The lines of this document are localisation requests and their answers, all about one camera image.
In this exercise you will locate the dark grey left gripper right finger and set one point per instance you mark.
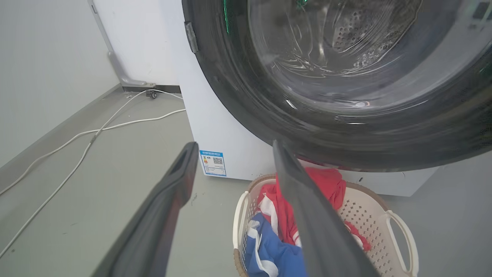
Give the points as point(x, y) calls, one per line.
point(319, 231)

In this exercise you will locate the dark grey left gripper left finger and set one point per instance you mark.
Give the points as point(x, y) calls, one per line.
point(153, 227)

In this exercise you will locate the round black washing machine door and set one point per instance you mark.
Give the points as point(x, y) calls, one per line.
point(346, 84)

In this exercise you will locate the white washing machine body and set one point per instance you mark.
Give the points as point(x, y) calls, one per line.
point(226, 134)

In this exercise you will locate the grey door hinge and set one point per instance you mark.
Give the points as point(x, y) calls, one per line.
point(191, 37)

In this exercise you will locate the red and white garment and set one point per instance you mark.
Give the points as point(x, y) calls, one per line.
point(284, 207)

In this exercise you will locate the cream perforated laundry basket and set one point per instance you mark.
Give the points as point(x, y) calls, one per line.
point(373, 223)

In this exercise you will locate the blue and white garment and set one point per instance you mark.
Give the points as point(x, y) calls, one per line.
point(269, 254)

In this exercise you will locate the blue energy label sticker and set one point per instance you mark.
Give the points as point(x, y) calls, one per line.
point(213, 163)

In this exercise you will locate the grey metal stand leg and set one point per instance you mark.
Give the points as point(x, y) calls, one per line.
point(119, 65)

